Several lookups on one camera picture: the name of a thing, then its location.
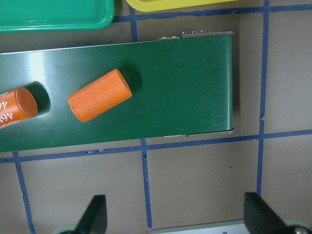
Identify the orange cylinder with 4680 print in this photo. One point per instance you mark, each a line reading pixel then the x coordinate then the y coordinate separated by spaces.
pixel 16 106

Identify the green conveyor belt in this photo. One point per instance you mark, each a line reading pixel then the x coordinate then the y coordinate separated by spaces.
pixel 180 86

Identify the yellow tray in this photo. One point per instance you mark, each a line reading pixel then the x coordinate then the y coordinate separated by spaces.
pixel 159 5

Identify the green tray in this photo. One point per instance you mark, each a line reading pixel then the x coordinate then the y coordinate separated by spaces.
pixel 55 15

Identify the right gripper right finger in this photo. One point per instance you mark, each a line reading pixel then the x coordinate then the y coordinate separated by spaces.
pixel 258 217

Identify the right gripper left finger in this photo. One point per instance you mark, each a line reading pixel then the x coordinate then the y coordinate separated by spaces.
pixel 94 219

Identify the plain orange cylinder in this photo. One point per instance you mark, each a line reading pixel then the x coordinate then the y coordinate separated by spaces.
pixel 99 96

